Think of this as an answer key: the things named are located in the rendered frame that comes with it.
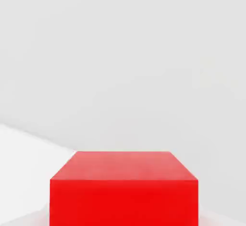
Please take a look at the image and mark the small red cube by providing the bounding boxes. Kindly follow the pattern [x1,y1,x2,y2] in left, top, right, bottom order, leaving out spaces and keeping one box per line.
[49,151,199,226]

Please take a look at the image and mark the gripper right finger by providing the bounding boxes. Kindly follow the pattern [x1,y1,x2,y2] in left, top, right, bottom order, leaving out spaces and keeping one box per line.
[197,213,216,226]

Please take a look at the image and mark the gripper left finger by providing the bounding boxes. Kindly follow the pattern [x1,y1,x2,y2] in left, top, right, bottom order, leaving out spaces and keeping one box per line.
[0,209,50,226]

